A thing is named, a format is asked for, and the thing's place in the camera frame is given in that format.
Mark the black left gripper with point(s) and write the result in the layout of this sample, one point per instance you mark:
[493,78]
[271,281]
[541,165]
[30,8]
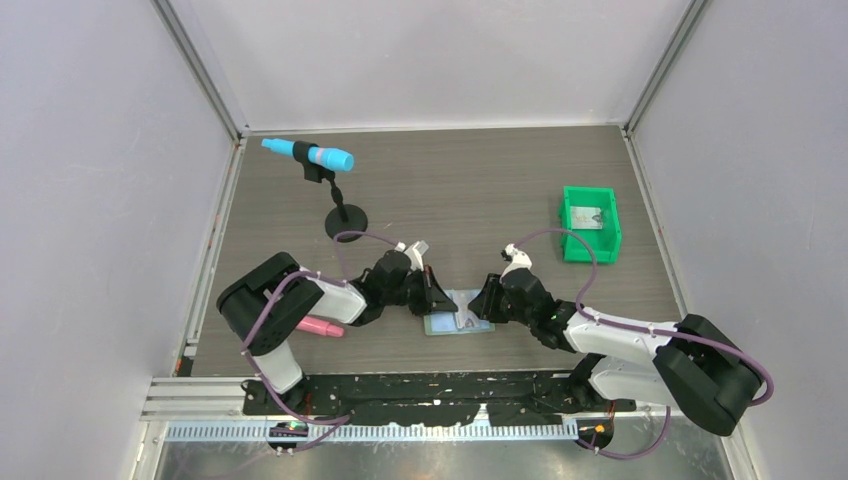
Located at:
[433,298]

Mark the aluminium frame rail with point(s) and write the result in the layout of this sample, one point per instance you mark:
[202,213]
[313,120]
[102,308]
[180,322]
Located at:
[210,409]

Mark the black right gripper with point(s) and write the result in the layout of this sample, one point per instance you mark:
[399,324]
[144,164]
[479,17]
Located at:
[485,305]

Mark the mint green card holder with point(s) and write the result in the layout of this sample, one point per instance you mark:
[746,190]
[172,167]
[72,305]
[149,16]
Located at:
[441,324]

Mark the black microphone stand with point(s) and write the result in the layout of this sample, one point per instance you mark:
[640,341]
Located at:
[345,222]

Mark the blue toy microphone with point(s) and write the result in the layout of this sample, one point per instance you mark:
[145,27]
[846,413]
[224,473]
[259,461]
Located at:
[332,159]

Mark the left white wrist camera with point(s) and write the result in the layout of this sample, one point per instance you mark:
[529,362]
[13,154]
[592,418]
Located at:
[414,252]

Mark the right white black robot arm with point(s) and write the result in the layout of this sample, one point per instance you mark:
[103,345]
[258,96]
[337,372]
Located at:
[688,365]

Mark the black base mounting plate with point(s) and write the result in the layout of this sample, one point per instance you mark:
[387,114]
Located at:
[510,398]

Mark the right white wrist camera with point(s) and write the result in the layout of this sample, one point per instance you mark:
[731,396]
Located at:
[516,259]

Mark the green plastic bin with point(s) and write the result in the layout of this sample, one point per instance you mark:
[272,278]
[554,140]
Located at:
[605,243]

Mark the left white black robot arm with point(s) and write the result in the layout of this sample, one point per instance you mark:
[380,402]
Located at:
[264,307]

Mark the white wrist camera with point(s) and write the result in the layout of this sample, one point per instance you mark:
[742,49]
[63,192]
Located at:
[414,252]
[516,259]

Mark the silver VIP card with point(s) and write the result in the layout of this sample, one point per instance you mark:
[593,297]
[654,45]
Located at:
[465,320]
[586,218]

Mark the pink marker pen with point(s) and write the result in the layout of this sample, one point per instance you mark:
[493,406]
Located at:
[320,327]

